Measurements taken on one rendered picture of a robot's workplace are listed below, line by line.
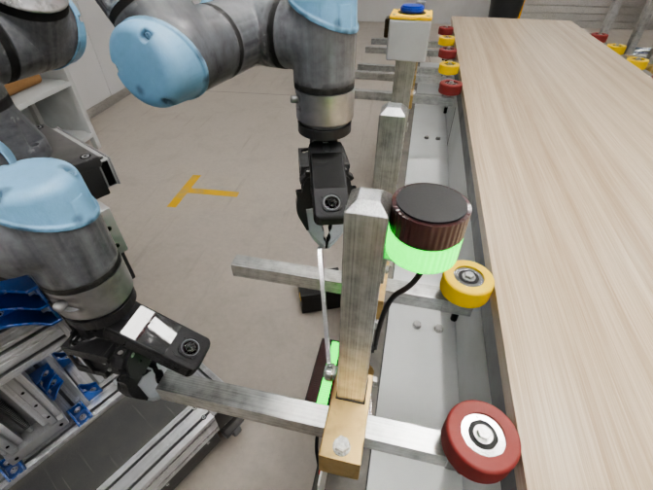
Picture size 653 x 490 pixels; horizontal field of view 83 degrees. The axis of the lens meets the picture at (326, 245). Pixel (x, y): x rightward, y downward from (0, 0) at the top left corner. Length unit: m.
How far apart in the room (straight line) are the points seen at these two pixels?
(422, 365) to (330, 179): 0.51
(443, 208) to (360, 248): 0.07
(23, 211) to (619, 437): 0.63
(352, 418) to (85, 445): 1.00
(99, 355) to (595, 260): 0.76
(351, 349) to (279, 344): 1.21
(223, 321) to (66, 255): 1.38
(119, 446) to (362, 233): 1.14
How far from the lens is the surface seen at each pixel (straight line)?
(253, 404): 0.53
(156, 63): 0.38
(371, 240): 0.30
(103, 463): 1.34
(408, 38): 0.74
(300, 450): 1.42
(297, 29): 0.46
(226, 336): 1.69
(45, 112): 3.67
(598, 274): 0.75
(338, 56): 0.46
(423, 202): 0.29
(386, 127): 0.52
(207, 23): 0.42
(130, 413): 1.37
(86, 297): 0.43
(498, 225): 0.78
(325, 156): 0.50
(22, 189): 0.37
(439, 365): 0.87
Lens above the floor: 1.33
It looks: 41 degrees down
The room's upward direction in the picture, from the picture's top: straight up
